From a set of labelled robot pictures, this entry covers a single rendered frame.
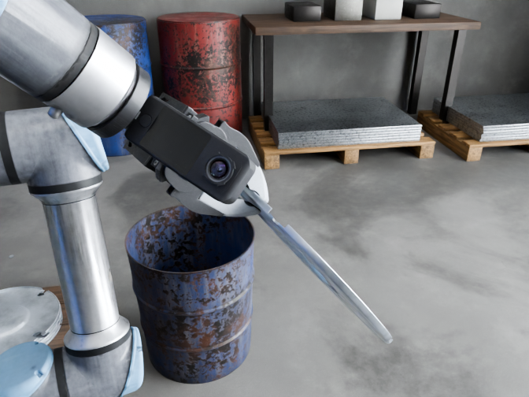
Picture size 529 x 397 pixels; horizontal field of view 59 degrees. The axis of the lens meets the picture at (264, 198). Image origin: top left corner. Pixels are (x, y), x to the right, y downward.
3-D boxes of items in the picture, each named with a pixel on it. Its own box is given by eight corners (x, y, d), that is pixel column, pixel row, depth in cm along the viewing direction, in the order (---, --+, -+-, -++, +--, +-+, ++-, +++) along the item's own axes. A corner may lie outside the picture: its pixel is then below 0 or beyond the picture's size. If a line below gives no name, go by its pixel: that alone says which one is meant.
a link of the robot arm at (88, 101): (111, 31, 35) (46, 120, 35) (156, 70, 38) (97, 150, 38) (83, 20, 41) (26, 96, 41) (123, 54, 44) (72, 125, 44)
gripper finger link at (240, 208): (238, 194, 58) (188, 153, 52) (266, 213, 54) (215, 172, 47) (223, 214, 58) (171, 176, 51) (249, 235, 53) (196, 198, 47)
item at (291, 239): (264, 223, 81) (268, 220, 81) (393, 354, 67) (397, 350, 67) (194, 142, 55) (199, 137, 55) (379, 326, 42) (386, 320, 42)
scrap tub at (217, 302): (248, 300, 198) (246, 199, 176) (264, 380, 162) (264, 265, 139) (146, 311, 192) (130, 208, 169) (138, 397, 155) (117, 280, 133)
